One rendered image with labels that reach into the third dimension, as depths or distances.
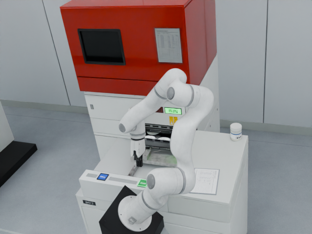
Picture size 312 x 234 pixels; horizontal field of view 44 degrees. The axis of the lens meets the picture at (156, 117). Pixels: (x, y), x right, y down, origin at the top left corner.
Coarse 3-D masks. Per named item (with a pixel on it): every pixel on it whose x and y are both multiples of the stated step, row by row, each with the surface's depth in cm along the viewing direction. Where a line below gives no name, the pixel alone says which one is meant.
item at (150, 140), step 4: (148, 136) 268; (152, 136) 268; (156, 136) 267; (160, 136) 266; (164, 136) 266; (168, 136) 265; (148, 140) 264; (152, 140) 264; (156, 140) 263; (160, 140) 263; (164, 140) 262; (168, 140) 262; (148, 144) 260; (152, 144) 260; (156, 144) 259; (160, 144) 259; (164, 144) 258; (168, 144) 257
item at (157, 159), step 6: (150, 156) 252; (156, 156) 251; (162, 156) 250; (168, 156) 249; (174, 156) 249; (144, 162) 251; (150, 162) 249; (156, 162) 247; (162, 162) 245; (168, 162) 244; (174, 162) 243
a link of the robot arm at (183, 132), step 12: (192, 84) 163; (204, 96) 163; (192, 108) 166; (204, 108) 165; (180, 120) 165; (192, 120) 164; (180, 132) 163; (192, 132) 164; (180, 144) 164; (192, 144) 168; (180, 156) 166; (180, 168) 171; (192, 168) 169; (192, 180) 170; (180, 192) 169
